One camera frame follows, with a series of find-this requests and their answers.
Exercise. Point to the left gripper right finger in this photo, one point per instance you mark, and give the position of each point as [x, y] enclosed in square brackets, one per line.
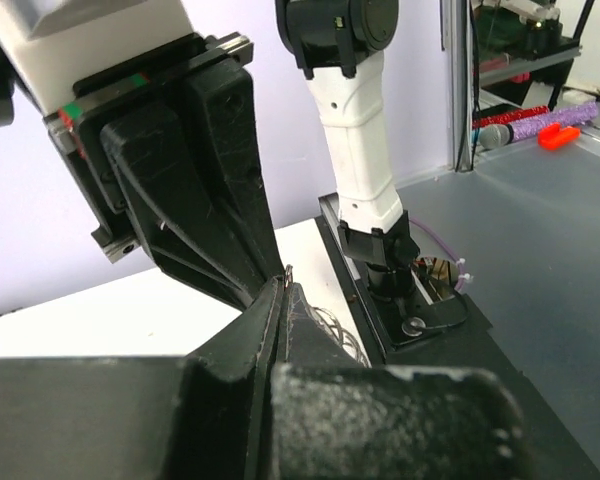
[333, 418]

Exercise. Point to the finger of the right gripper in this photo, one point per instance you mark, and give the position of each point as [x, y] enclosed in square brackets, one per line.
[172, 207]
[226, 157]

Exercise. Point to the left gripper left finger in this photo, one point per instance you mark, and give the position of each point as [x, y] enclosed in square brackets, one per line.
[200, 416]

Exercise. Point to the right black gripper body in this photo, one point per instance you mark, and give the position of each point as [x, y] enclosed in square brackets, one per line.
[114, 92]

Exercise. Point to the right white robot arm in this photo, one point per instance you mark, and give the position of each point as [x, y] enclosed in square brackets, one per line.
[339, 48]

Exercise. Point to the grey microphone head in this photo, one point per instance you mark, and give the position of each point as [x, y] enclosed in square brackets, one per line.
[495, 136]

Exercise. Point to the orange plastic block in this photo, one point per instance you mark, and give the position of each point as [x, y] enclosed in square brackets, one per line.
[555, 136]

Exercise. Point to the purple textured roller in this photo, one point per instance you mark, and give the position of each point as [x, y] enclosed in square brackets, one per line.
[568, 116]

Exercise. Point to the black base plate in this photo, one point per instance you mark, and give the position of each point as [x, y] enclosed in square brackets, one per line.
[429, 325]

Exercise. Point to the aluminium frame rail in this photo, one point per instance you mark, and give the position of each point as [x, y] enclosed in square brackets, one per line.
[456, 35]

